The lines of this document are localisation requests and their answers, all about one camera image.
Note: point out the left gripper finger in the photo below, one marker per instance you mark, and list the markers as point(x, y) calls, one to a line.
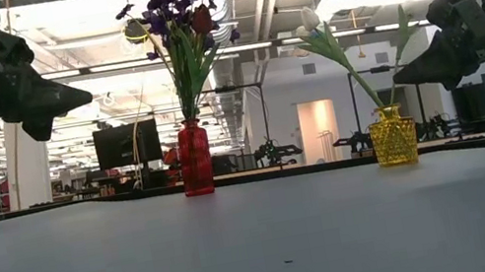
point(40, 129)
point(46, 103)

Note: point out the white artificial tulip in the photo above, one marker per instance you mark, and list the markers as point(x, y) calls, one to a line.
point(310, 18)
point(302, 33)

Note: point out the red artificial tulip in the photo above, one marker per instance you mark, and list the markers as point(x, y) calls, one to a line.
point(202, 19)

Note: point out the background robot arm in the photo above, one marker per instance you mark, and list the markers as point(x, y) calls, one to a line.
point(275, 152)
point(351, 141)

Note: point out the yellow glass vase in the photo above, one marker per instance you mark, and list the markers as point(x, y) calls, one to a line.
point(393, 139)

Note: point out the red glass vase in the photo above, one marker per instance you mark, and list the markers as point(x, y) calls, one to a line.
point(196, 164)

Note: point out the white pillar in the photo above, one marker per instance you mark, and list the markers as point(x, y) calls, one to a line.
point(30, 168)

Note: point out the ceiling light strip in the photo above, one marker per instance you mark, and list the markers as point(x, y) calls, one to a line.
point(120, 66)

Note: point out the black monitor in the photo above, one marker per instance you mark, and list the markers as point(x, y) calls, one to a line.
point(124, 144)

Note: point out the black ceiling dome device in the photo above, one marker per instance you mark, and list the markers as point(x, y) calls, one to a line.
point(134, 32)

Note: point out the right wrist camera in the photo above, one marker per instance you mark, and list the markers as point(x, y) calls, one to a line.
point(445, 7)

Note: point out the wall air vent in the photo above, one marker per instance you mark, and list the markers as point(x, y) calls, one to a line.
point(381, 57)
point(309, 68)

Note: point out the large silver ceiling duct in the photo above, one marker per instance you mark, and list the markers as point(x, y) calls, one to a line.
point(216, 15)

